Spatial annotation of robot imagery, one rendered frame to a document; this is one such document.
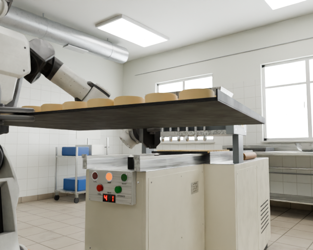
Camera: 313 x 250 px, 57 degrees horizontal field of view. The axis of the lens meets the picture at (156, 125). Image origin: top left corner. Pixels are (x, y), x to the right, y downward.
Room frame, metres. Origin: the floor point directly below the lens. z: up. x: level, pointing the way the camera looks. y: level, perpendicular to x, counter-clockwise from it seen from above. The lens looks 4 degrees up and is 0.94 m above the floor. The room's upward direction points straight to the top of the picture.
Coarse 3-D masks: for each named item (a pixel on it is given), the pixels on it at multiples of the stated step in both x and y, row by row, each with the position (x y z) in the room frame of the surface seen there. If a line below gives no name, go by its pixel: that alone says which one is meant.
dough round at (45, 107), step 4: (44, 104) 0.52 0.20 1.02; (48, 104) 0.52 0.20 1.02; (52, 104) 0.52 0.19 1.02; (56, 104) 0.52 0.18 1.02; (60, 104) 0.53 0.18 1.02; (44, 108) 0.52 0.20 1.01; (48, 108) 0.52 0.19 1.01; (52, 108) 0.52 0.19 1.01; (56, 108) 0.52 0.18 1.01; (60, 108) 0.52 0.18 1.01
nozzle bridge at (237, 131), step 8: (168, 128) 2.03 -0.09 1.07; (176, 128) 2.00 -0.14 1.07; (184, 128) 1.97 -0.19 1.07; (192, 128) 1.94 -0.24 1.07; (200, 128) 1.92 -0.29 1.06; (208, 128) 1.89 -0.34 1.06; (216, 128) 1.86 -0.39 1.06; (224, 128) 1.84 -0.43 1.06; (232, 128) 1.73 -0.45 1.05; (240, 128) 1.87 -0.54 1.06; (160, 136) 2.15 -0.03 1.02; (168, 136) 2.15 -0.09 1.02; (176, 136) 2.15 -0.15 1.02; (184, 136) 2.15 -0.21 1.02; (192, 136) 2.15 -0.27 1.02; (200, 136) 2.15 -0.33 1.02; (240, 136) 1.86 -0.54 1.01; (240, 144) 1.86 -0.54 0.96; (144, 152) 2.16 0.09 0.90; (240, 152) 1.85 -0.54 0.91; (240, 160) 1.85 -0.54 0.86
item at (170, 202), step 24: (96, 168) 1.38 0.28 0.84; (120, 168) 1.38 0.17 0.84; (168, 168) 1.40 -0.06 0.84; (192, 168) 1.66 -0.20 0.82; (144, 192) 1.22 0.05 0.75; (168, 192) 1.39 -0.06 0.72; (192, 192) 1.65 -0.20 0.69; (96, 216) 1.35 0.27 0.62; (120, 216) 1.28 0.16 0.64; (144, 216) 1.22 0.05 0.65; (168, 216) 1.39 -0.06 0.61; (192, 216) 1.64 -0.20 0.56; (96, 240) 1.35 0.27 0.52; (120, 240) 1.28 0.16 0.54; (144, 240) 1.22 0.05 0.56; (168, 240) 1.39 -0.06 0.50; (192, 240) 1.64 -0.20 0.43
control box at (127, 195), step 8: (104, 176) 1.29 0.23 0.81; (112, 176) 1.26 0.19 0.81; (120, 176) 1.24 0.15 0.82; (128, 176) 1.22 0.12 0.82; (136, 176) 1.24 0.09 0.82; (96, 184) 1.31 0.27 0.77; (104, 184) 1.29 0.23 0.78; (112, 184) 1.27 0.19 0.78; (120, 184) 1.24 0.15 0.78; (128, 184) 1.22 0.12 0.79; (96, 192) 1.31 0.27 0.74; (104, 192) 1.29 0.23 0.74; (112, 192) 1.26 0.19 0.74; (120, 192) 1.24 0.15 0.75; (128, 192) 1.22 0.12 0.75; (96, 200) 1.31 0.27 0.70; (120, 200) 1.24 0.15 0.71; (128, 200) 1.22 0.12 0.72
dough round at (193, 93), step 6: (186, 90) 0.39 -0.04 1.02; (192, 90) 0.38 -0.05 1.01; (198, 90) 0.38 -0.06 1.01; (204, 90) 0.38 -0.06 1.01; (210, 90) 0.39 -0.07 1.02; (180, 96) 0.40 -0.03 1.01; (186, 96) 0.39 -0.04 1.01; (192, 96) 0.38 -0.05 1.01; (198, 96) 0.38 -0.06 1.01; (204, 96) 0.38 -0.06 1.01; (210, 96) 0.39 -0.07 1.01
